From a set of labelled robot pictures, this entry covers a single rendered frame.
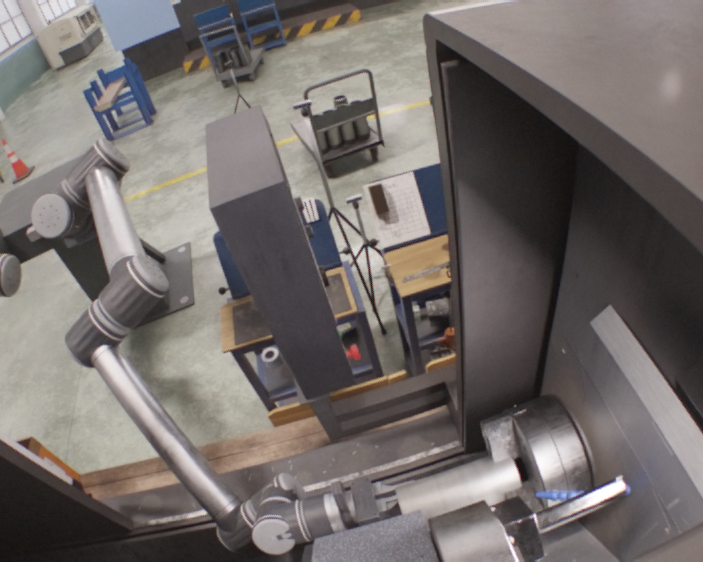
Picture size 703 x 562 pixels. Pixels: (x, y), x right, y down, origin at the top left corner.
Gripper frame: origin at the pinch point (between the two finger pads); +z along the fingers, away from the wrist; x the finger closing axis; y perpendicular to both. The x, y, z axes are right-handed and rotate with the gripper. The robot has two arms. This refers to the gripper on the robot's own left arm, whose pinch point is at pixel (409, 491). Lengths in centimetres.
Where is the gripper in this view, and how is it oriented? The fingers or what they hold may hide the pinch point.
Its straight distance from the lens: 121.7
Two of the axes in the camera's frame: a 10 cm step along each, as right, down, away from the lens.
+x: 1.4, 4.3, -8.9
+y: 2.6, 8.5, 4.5
